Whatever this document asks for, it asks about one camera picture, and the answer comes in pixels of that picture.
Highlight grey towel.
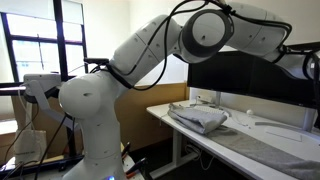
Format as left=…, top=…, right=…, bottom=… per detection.
left=167, top=103, right=320, bottom=180

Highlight tan wooden partition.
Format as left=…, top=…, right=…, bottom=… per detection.
left=114, top=81, right=190, bottom=153

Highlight small white box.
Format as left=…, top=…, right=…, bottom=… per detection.
left=195, top=94, right=214, bottom=104

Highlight silver monitor stand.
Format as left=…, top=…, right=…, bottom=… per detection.
left=254, top=108, right=320, bottom=141
left=214, top=91, right=224, bottom=110

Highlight white desk leg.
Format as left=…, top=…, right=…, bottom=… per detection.
left=149, top=128, right=198, bottom=180

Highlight black computer monitor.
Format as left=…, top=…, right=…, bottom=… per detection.
left=187, top=50, right=259, bottom=98
left=253, top=41, right=320, bottom=109

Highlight red black pliers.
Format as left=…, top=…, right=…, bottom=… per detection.
left=120, top=142, right=148, bottom=180

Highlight black vertical pole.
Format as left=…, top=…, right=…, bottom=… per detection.
left=64, top=113, right=78, bottom=158

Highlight white bag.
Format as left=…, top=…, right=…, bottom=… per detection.
left=13, top=129, right=48, bottom=165

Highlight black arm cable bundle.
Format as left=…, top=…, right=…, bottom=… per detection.
left=3, top=0, right=214, bottom=180

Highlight white cables under desk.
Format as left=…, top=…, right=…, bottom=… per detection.
left=184, top=142, right=215, bottom=172

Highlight thin white cable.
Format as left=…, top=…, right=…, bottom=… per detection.
left=229, top=109, right=252, bottom=129

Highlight black window frame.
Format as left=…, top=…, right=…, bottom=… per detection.
left=0, top=0, right=88, bottom=88

